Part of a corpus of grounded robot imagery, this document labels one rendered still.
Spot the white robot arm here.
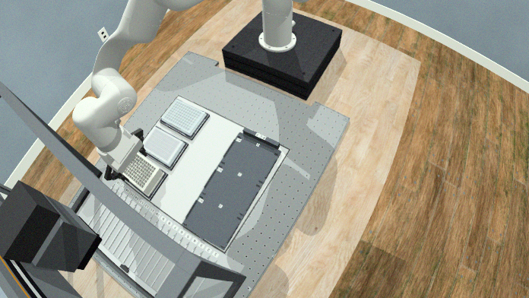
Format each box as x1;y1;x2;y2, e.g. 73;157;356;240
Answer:
72;0;308;174

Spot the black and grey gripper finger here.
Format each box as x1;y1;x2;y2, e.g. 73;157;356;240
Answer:
131;128;147;156
104;164;129;182

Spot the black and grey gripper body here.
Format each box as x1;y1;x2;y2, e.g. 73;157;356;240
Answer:
97;125;132;173

